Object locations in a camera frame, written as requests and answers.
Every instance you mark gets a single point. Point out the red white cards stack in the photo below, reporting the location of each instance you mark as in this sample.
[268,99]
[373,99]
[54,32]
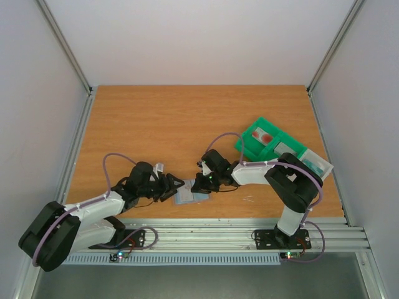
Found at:
[262,136]

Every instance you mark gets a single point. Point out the white translucent bin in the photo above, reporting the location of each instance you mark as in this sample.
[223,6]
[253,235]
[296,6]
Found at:
[312,156]

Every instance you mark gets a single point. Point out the aluminium corner post left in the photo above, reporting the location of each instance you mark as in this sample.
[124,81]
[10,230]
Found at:
[64,45]

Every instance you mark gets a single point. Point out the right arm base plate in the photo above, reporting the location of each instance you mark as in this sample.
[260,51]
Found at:
[271,239]

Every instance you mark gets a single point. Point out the left controller board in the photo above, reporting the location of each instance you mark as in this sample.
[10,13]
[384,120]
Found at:
[116,257]

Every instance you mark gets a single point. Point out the green bin far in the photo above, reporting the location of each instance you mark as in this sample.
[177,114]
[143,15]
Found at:
[254,150]

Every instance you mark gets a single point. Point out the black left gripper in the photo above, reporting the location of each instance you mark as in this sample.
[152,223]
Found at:
[170,178]

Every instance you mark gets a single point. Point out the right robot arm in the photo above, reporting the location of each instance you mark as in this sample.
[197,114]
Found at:
[297,186]

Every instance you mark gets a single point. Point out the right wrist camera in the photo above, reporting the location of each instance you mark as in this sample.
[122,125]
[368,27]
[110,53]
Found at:
[204,168]

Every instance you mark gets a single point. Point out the aluminium corner post right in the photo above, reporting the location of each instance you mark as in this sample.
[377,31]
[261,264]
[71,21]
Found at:
[339,37]

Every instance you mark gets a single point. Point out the aluminium corner post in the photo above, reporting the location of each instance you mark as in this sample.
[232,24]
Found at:
[339,37]
[64,45]

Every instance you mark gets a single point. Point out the green bin middle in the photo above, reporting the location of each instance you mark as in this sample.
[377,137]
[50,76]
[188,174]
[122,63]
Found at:
[298,147]

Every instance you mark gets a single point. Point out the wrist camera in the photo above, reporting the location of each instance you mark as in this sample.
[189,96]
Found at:
[204,168]
[159,168]

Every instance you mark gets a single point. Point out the controller board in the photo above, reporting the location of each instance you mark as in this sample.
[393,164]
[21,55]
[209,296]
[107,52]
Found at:
[290,255]
[116,257]

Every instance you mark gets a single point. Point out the white pink patterned card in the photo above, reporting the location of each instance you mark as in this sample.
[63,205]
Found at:
[184,194]

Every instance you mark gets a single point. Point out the teal cards stack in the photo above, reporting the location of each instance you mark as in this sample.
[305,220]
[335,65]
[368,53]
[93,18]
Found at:
[314,167]

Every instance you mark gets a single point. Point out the green bin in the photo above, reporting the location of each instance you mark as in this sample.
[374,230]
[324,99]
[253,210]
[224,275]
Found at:
[254,150]
[298,147]

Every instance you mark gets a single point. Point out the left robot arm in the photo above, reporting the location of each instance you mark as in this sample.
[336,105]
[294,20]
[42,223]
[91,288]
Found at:
[59,230]

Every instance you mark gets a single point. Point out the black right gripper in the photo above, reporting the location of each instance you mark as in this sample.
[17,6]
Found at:
[204,181]

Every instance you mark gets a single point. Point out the right controller board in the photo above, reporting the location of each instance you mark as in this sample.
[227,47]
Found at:
[290,255]

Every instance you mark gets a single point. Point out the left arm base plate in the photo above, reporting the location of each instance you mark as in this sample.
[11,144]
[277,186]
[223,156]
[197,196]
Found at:
[129,238]

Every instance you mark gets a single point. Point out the grey slotted cable duct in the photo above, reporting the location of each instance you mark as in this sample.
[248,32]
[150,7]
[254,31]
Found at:
[169,259]

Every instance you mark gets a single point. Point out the aluminium table edge rail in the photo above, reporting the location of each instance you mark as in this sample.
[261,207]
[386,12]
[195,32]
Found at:
[234,235]

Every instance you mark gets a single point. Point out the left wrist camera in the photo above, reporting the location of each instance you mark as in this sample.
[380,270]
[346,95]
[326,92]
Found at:
[159,168]

